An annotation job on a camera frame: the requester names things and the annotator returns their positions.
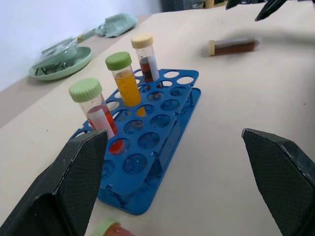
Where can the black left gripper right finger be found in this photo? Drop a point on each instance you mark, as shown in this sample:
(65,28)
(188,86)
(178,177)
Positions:
(283,177)

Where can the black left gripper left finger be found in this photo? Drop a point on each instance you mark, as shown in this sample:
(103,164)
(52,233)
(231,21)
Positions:
(61,182)

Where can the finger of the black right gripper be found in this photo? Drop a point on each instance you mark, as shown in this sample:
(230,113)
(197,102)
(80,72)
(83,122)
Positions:
(237,3)
(269,9)

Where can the cream-capped brown liquid tube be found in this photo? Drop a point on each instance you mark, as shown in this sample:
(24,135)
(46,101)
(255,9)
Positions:
(146,61)
(233,46)

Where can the green-capped red liquid tube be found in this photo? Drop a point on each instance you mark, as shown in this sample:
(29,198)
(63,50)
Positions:
(110,228)
(94,105)

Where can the blue test tube rack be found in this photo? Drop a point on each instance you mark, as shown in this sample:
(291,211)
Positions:
(157,127)

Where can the green-capped orange liquid tube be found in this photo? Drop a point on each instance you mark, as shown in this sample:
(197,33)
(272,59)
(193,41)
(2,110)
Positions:
(125,83)

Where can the dark chair back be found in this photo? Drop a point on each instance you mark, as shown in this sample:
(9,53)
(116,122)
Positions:
(180,5)

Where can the green plate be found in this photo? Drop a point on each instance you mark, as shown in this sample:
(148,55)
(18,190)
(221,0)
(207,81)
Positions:
(61,66)

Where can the green cloth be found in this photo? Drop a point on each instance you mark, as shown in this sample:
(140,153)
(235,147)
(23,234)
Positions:
(116,24)

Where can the clear plastic bag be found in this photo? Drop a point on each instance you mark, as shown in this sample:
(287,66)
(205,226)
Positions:
(57,52)

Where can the wooden post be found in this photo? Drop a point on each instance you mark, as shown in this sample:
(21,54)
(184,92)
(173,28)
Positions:
(209,3)

